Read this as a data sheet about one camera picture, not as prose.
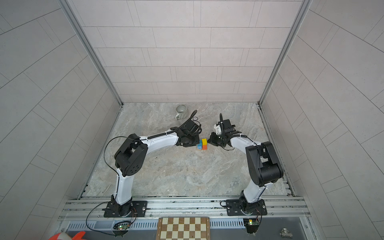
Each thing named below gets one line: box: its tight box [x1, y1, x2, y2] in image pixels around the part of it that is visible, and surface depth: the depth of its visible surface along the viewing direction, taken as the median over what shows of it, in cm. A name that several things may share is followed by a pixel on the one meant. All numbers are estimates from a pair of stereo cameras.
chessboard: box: [156, 217, 211, 240], surface depth 65 cm
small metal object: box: [279, 227, 293, 239], surface depth 65 cm
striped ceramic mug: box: [175, 104, 189, 120], surface depth 104 cm
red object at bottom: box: [48, 231, 86, 240], surface depth 62 cm
